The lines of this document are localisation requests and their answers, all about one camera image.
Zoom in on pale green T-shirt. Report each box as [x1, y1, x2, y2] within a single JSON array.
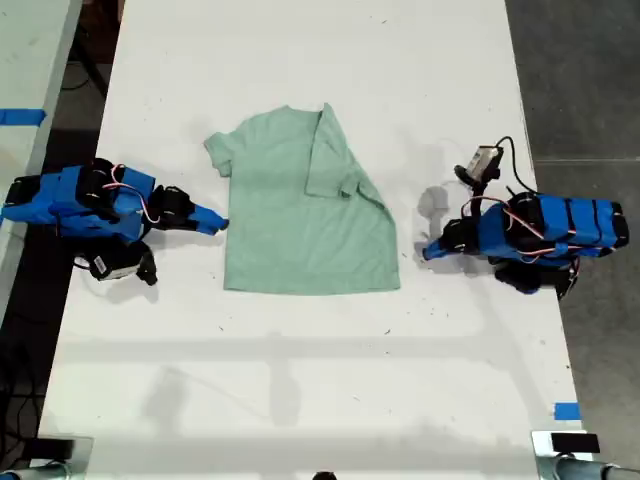
[[203, 102, 403, 297]]

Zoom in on long blue tape strip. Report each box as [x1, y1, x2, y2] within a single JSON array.
[[0, 107, 49, 127]]

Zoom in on white side table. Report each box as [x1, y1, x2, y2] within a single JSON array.
[[0, 0, 84, 321]]

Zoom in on short blue tape piece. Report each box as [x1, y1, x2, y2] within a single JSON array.
[[553, 401, 583, 422]]

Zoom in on small black box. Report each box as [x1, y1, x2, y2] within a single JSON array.
[[550, 432, 601, 454], [35, 436, 77, 459]]

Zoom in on metal table clamp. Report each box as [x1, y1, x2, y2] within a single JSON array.
[[535, 452, 640, 480], [0, 460, 69, 480]]

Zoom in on arm red white wire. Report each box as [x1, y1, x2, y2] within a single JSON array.
[[102, 163, 162, 225], [501, 207, 577, 265]]

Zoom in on camera black stalk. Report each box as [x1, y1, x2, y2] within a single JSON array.
[[133, 241, 160, 288], [453, 164, 490, 217]]

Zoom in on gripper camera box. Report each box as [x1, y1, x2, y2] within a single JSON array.
[[466, 144, 504, 182], [88, 245, 142, 283]]

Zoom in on black floor cable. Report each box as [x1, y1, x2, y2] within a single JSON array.
[[61, 47, 110, 94]]

